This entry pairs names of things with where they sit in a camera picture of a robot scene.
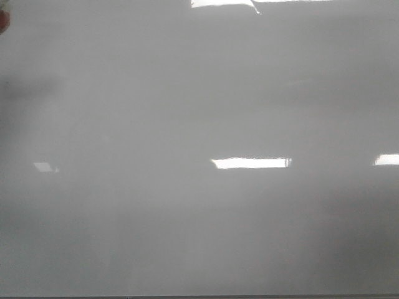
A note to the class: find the white glossy whiteboard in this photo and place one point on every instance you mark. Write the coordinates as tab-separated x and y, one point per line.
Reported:
189	149

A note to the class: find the red transparent tape pad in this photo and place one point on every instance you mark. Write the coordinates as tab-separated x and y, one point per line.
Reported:
5	20

